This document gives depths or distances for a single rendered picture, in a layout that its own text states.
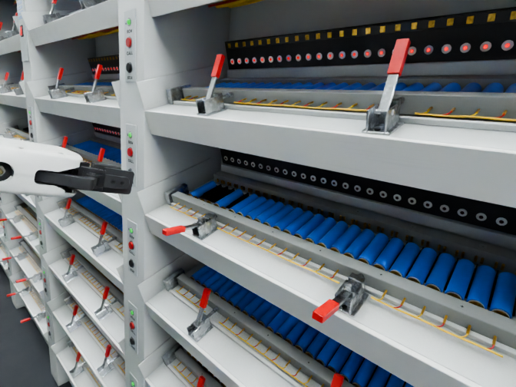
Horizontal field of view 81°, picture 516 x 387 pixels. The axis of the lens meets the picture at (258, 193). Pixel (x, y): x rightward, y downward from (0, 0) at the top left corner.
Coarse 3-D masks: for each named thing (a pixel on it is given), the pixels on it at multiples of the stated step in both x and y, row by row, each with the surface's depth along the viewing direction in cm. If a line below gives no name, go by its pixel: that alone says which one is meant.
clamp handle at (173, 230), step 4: (200, 220) 50; (192, 224) 50; (196, 224) 50; (200, 224) 51; (168, 228) 47; (172, 228) 47; (176, 228) 47; (180, 228) 47; (184, 228) 48; (188, 228) 49; (192, 228) 49; (164, 232) 46; (168, 232) 46; (172, 232) 46; (176, 232) 47; (180, 232) 48
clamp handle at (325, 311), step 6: (348, 288) 34; (342, 294) 34; (348, 294) 34; (330, 300) 32; (336, 300) 32; (342, 300) 33; (324, 306) 31; (330, 306) 31; (336, 306) 31; (318, 312) 30; (324, 312) 30; (330, 312) 30; (318, 318) 29; (324, 318) 29
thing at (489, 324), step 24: (240, 216) 51; (264, 240) 46; (288, 240) 44; (336, 264) 39; (360, 264) 38; (384, 288) 35; (408, 288) 34; (432, 312) 32; (456, 312) 31; (480, 312) 30; (456, 336) 30; (504, 336) 28
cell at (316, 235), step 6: (324, 222) 47; (330, 222) 47; (318, 228) 46; (324, 228) 46; (330, 228) 47; (312, 234) 45; (318, 234) 45; (324, 234) 46; (312, 240) 44; (318, 240) 45
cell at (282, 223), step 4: (296, 208) 52; (300, 208) 52; (292, 212) 51; (296, 212) 51; (300, 212) 51; (288, 216) 50; (292, 216) 50; (296, 216) 51; (280, 220) 49; (284, 220) 49; (288, 220) 49; (292, 220) 50; (276, 224) 48; (280, 224) 48; (284, 224) 49; (288, 224) 49; (280, 228) 48; (284, 228) 48
